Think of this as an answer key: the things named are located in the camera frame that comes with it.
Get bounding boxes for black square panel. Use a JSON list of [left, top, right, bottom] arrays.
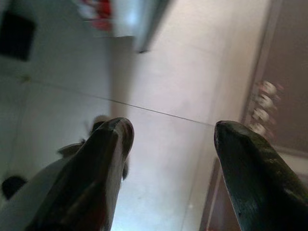
[[0, 12, 37, 61]]

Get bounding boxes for white capped bottle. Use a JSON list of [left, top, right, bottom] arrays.
[[252, 107, 274, 122], [249, 121, 269, 136], [258, 80, 280, 96], [255, 93, 277, 109]]

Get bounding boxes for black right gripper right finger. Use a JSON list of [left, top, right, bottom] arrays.
[[215, 120, 308, 231]]

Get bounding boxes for black robot foot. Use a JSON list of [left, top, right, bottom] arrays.
[[1, 175, 27, 200], [86, 115, 132, 181]]

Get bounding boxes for brown wooden cabinet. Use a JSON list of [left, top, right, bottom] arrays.
[[199, 0, 308, 231]]

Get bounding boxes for red food packages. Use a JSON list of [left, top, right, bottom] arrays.
[[81, 0, 116, 31]]

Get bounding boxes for black robot left foot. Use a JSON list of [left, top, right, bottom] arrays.
[[1, 175, 27, 200]]

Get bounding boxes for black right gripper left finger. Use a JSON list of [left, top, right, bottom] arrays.
[[24, 117, 134, 231]]

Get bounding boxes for silver robot right leg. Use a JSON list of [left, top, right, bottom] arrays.
[[0, 141, 85, 231]]

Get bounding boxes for black robot right foot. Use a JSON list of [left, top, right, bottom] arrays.
[[86, 115, 132, 181]]

